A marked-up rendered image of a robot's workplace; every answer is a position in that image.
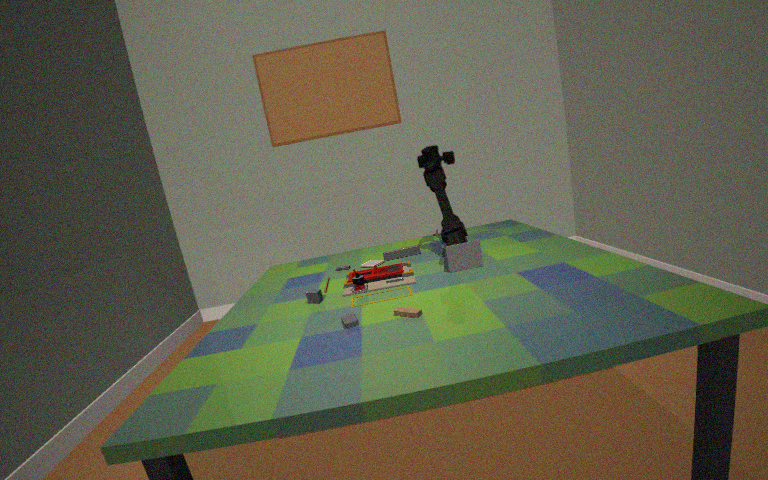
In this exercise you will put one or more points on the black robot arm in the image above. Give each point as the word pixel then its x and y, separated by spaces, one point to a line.
pixel 454 231

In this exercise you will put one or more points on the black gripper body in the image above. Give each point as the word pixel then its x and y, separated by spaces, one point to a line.
pixel 448 156

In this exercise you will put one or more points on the brown rectangular block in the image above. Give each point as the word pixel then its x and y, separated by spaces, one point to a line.
pixel 408 312

